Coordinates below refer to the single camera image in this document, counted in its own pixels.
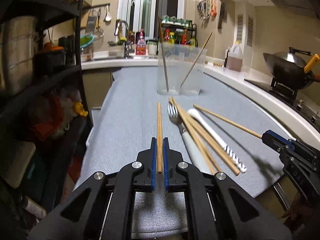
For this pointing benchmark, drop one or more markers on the oil jug with yellow cap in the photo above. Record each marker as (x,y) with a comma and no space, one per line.
(234,58)

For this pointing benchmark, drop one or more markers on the white handled fork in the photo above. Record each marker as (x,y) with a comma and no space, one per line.
(193,151)

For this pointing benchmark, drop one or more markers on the large steel pot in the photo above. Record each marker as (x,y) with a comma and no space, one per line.
(17,51)

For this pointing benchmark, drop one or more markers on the clear plastic container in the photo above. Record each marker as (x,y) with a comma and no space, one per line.
(179,59)

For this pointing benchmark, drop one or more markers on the hanging utensil set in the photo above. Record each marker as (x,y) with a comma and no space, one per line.
(207,9)

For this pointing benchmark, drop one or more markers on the wooden chopstick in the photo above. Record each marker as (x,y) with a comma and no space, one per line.
(208,162)
(205,134)
(163,54)
(245,129)
(159,140)
(197,58)

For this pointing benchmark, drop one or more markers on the pink dish soap bottle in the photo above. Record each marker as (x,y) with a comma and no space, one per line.
(141,44)

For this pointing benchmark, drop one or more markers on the gas stove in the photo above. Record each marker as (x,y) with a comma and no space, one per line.
(289,97)

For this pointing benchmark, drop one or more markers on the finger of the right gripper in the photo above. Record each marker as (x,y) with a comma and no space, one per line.
(275,149)
(281,136)

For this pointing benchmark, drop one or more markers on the white lidded jar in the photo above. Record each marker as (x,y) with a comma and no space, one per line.
(152,47)

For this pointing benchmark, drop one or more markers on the hanging cleaver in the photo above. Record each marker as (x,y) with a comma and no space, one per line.
(221,15)

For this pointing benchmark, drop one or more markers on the chrome faucet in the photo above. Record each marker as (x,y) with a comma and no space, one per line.
(128,49)

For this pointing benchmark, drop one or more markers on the white hanging spoon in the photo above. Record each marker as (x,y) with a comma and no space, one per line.
(108,16)

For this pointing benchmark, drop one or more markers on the white striped spoon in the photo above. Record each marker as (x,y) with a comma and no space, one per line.
(196,115)

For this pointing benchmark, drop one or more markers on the black wok with lid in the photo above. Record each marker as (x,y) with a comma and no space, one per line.
(293,68)

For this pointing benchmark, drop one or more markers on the grey table mat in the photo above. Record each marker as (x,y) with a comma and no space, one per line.
(127,122)

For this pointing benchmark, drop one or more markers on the green and blue bowls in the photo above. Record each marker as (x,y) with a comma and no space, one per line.
(86,40)

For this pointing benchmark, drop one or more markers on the black storage shelf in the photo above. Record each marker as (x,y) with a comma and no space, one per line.
(41,129)

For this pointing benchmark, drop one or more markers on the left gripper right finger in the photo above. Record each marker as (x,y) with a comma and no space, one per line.
(173,181)

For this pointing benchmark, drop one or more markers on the black condiment rack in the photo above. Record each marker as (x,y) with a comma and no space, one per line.
(183,33)

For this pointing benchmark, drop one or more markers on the metal grater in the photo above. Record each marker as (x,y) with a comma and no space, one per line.
(91,21)

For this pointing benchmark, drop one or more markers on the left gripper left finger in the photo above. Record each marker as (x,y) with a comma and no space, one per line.
(145,180)

